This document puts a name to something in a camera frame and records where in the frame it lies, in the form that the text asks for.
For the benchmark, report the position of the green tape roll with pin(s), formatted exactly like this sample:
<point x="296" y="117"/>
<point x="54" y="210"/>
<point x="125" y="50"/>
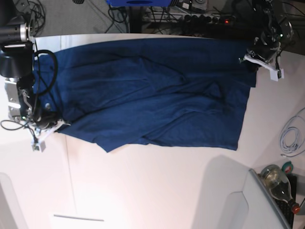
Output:
<point x="288" y="167"/>

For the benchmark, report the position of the black power strip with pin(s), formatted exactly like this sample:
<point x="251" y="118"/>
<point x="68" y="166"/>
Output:
<point x="203" y="19"/>

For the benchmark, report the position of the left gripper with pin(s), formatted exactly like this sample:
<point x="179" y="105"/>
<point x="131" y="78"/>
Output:
<point x="264" y="52"/>

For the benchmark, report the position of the blue plastic bin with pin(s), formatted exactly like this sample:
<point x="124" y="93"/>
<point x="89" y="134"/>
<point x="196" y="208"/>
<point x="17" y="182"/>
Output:
<point x="139" y="3"/>

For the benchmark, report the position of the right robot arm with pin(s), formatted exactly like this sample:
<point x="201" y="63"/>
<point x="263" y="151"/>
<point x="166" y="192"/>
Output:
<point x="20" y="23"/>

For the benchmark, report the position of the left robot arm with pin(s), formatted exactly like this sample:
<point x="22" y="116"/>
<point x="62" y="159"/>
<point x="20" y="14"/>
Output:
<point x="276" y="28"/>

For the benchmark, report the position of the dark blue t-shirt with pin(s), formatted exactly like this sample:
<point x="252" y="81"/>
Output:
<point x="168" y="92"/>

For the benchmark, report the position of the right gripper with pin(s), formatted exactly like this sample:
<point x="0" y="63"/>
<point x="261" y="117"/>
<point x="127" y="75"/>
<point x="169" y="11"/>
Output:
<point x="46" y="120"/>

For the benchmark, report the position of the clear plastic bottle red cap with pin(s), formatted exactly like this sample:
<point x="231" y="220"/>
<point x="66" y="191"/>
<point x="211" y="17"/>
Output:
<point x="279" y="186"/>

